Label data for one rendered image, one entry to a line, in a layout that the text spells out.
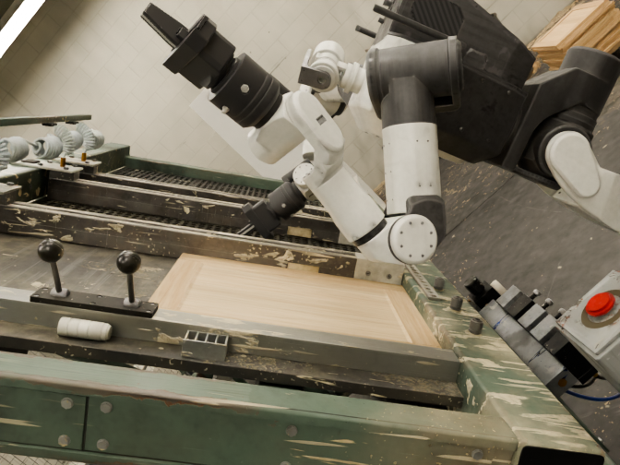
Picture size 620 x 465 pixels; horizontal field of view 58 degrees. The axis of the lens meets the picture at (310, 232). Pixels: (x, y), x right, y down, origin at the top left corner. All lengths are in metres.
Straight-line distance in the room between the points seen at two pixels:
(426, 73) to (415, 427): 0.53
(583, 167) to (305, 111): 0.62
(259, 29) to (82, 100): 2.20
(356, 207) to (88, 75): 6.33
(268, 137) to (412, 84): 0.25
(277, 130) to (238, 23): 5.79
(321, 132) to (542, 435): 0.52
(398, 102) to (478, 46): 0.27
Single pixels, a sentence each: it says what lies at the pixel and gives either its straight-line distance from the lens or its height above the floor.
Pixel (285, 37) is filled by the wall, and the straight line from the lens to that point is 6.56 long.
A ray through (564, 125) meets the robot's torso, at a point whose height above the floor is 1.00.
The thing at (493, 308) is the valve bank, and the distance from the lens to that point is 1.42.
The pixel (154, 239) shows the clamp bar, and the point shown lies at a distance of 1.45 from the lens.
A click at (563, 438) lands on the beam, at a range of 0.86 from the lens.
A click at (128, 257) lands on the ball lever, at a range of 0.91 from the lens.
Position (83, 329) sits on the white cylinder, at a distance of 0.98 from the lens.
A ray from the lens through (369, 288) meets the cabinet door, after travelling 1.39.
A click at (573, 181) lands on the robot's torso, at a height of 0.91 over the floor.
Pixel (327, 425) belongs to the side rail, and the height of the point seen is 1.11.
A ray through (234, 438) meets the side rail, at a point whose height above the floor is 1.18.
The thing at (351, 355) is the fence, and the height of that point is 1.05.
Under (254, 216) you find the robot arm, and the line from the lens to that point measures 1.57.
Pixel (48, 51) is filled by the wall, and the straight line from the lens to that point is 7.26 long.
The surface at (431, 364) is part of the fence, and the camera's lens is 1.02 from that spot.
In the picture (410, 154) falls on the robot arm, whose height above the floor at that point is 1.23.
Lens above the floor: 1.42
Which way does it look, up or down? 10 degrees down
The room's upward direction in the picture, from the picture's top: 46 degrees counter-clockwise
